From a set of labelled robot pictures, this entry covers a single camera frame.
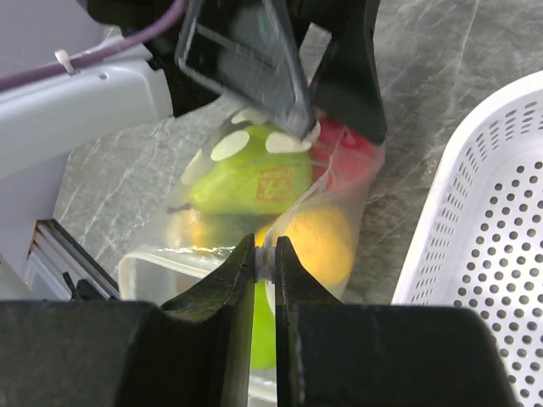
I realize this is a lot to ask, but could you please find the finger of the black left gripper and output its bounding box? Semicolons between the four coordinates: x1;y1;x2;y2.
292;0;387;142

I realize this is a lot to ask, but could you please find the white perforated plastic basket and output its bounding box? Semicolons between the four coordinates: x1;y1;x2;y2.
392;72;542;406

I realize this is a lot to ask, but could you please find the red apple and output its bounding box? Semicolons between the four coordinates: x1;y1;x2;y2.
310;117;384;192

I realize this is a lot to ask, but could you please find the yellow pear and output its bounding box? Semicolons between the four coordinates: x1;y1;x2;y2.
256;203;357;289

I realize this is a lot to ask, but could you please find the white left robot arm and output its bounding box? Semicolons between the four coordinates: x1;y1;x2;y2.
1;1;386;180

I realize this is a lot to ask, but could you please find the green apple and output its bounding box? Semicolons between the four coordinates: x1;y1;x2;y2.
250;282;276;370
188;122;312;215

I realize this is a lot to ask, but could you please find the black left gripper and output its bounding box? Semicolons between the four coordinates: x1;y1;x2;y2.
87;0;316;140

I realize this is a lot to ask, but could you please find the clear polka dot zip bag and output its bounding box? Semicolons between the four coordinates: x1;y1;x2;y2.
117;108;389;407

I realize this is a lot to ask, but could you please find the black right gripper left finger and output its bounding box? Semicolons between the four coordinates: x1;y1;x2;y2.
1;235;255;406

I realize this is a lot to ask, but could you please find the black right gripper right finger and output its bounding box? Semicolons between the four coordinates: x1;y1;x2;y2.
275;237;516;406

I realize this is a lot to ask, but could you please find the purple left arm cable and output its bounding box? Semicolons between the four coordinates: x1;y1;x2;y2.
0;0;188;91

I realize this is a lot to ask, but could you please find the aluminium rail frame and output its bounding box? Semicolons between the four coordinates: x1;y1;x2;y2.
23;220;120;301

